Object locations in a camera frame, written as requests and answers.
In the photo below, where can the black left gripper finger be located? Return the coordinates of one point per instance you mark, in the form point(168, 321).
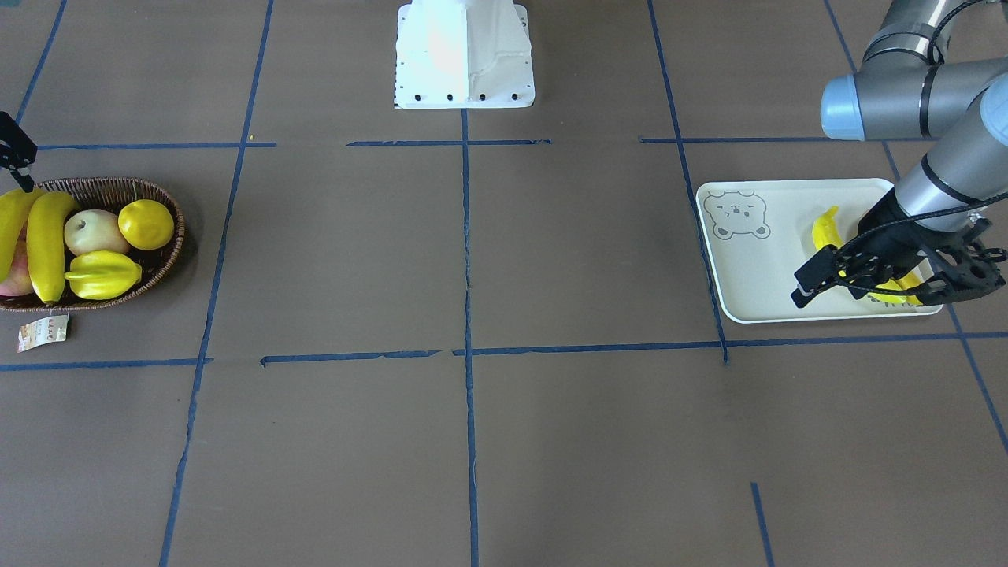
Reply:
point(814, 277)

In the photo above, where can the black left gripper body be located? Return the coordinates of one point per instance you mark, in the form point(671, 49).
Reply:
point(883, 224)

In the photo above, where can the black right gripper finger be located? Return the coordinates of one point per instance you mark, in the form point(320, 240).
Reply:
point(18, 152)

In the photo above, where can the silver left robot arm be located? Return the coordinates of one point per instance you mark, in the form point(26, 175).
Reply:
point(906, 86)

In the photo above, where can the brown wicker basket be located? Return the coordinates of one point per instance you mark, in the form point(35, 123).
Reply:
point(113, 193)

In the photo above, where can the white bear tray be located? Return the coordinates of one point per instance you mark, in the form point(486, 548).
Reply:
point(759, 233)

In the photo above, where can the pale green apple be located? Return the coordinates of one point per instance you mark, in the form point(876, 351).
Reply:
point(94, 230)

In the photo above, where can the pink red apple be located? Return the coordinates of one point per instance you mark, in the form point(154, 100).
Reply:
point(17, 282)

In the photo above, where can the yellow starfruit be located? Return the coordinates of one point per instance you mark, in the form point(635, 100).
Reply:
point(102, 275)

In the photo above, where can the yellow lemon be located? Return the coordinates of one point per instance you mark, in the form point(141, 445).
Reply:
point(146, 224)

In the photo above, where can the paper price tag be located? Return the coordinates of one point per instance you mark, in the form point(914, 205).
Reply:
point(51, 329)

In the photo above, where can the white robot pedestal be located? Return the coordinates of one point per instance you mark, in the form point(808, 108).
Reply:
point(463, 55)

